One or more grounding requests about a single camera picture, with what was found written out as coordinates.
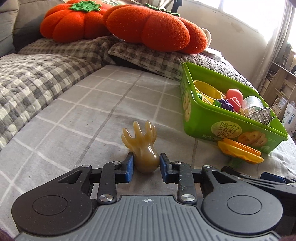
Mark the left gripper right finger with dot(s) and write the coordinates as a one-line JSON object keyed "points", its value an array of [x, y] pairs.
{"points": [[181, 174]]}

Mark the wooden desk shelf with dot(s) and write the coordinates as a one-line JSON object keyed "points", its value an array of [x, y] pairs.
{"points": [[279, 86]]}

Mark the grey curtain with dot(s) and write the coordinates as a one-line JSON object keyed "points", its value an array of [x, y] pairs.
{"points": [[275, 45]]}

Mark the pink pig toy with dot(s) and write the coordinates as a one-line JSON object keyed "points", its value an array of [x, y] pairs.
{"points": [[235, 98]]}

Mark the white paper bag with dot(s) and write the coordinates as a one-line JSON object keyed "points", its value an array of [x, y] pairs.
{"points": [[289, 118]]}

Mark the purple toy grapes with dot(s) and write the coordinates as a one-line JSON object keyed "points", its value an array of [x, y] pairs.
{"points": [[222, 103]]}

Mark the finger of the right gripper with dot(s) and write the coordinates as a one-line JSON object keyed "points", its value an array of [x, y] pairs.
{"points": [[272, 179]]}

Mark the large orange pumpkin cushion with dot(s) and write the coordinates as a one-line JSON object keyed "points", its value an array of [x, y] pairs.
{"points": [[156, 29]]}

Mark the tan rubber hand toy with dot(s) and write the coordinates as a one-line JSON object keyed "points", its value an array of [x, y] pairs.
{"points": [[146, 158]]}

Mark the grey checked quilted blanket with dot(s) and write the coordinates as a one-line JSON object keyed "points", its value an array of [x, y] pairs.
{"points": [[32, 78]]}

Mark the small orange pumpkin cushion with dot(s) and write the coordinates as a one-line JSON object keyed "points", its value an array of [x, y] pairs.
{"points": [[75, 20]]}

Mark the yellow toy pot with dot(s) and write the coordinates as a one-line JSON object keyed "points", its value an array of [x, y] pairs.
{"points": [[207, 91]]}

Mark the green plastic storage box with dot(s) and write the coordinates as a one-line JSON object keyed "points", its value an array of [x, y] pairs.
{"points": [[213, 122]]}

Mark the papers on bed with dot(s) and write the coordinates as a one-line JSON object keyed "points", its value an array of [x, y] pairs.
{"points": [[211, 53]]}

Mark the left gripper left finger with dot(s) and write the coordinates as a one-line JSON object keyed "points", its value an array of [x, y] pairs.
{"points": [[113, 173]]}

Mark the yellow orange toy flower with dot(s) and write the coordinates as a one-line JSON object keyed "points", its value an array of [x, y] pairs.
{"points": [[239, 153]]}

